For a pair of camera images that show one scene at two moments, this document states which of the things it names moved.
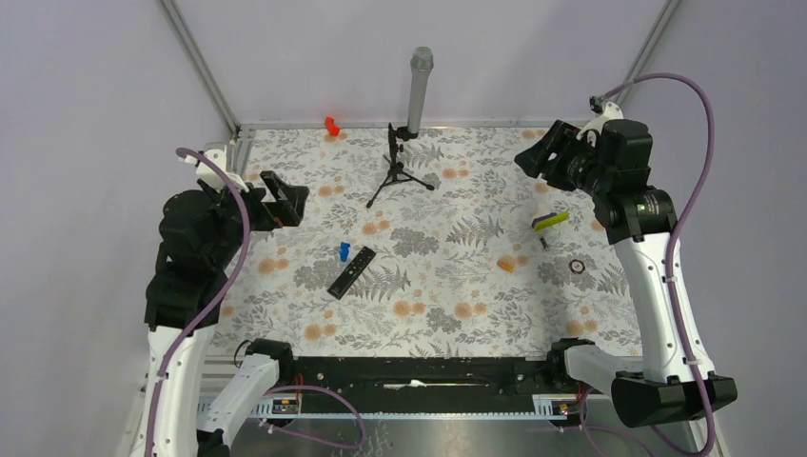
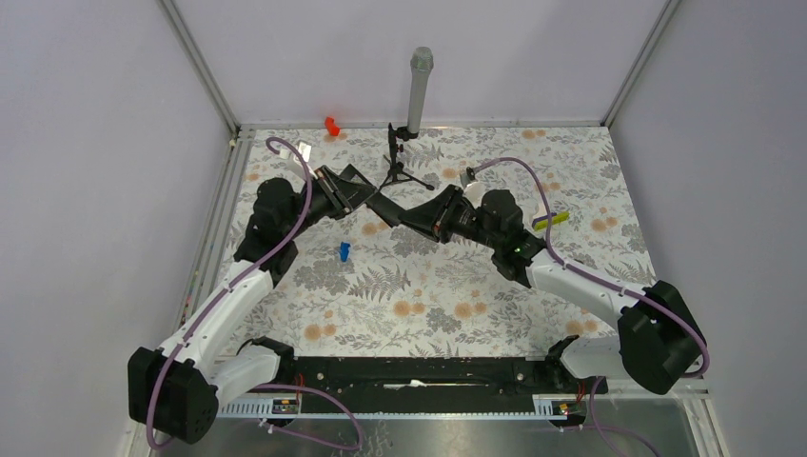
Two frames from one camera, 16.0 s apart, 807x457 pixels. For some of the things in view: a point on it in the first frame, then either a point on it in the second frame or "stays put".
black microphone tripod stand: [395, 168] stays put
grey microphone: [422, 60] stays put
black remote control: [360, 263] → [389, 210]
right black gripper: [560, 140] → [442, 208]
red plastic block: [332, 129] stays put
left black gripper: [289, 210] → [339, 191]
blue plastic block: [344, 249] stays put
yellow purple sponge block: [549, 219] stays put
